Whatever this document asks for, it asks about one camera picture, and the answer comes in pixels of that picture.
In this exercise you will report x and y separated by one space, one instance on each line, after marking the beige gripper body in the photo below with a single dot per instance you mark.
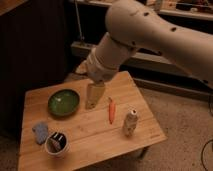
94 92

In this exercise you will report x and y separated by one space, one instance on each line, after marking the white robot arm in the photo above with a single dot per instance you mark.
131 26

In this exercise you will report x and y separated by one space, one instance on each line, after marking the orange carrot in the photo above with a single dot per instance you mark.
111 110

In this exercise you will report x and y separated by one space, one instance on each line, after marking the green round plate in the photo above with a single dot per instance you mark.
63 102

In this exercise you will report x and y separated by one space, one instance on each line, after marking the small patterned bottle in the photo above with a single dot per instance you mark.
130 123

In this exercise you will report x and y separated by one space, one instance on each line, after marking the wooden low table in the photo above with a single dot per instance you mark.
90 135

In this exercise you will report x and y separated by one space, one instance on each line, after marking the white cup with contents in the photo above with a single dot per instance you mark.
56 145

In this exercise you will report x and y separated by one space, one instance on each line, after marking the blue sponge cloth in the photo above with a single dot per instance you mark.
41 132

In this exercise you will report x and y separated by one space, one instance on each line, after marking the metal vertical pole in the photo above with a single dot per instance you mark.
81 37

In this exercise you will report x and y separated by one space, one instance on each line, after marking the cluttered upper shelf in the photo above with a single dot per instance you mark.
195 9

